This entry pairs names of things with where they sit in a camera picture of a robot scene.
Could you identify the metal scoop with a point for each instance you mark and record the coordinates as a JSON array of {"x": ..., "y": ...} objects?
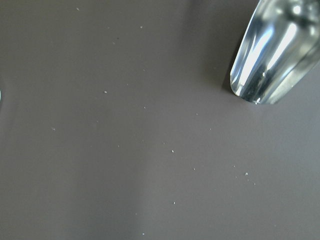
[{"x": 280, "y": 46}]

